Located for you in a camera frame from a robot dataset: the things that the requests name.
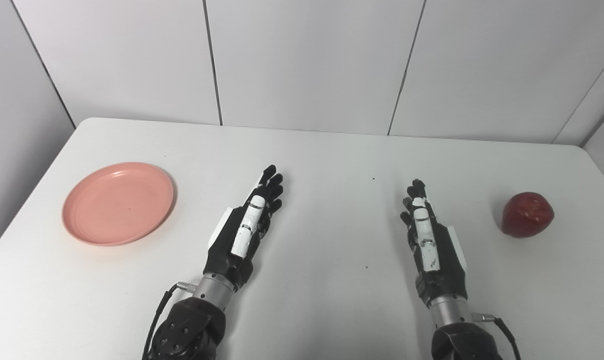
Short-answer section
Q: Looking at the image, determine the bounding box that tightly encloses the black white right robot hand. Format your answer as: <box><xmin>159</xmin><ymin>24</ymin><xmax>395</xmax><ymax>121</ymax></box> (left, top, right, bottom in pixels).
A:
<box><xmin>400</xmin><ymin>178</ymin><xmax>469</xmax><ymax>308</ymax></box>

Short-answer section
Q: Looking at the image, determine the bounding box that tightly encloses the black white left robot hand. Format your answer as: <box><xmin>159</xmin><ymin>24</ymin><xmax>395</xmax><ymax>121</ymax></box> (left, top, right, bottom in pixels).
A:
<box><xmin>203</xmin><ymin>164</ymin><xmax>284</xmax><ymax>292</ymax></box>

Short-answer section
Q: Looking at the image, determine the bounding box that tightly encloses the red apple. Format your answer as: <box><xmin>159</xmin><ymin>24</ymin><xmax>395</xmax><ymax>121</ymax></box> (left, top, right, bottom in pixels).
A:
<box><xmin>501</xmin><ymin>191</ymin><xmax>555</xmax><ymax>239</ymax></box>

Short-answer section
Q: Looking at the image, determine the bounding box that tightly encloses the pink round plate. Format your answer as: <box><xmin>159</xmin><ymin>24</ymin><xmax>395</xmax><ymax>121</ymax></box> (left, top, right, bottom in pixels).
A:
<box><xmin>62</xmin><ymin>161</ymin><xmax>175</xmax><ymax>247</ymax></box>

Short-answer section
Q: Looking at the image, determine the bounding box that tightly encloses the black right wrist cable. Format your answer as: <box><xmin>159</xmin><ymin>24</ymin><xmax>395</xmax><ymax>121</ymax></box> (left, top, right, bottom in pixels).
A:
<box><xmin>472</xmin><ymin>312</ymin><xmax>523</xmax><ymax>360</ymax></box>

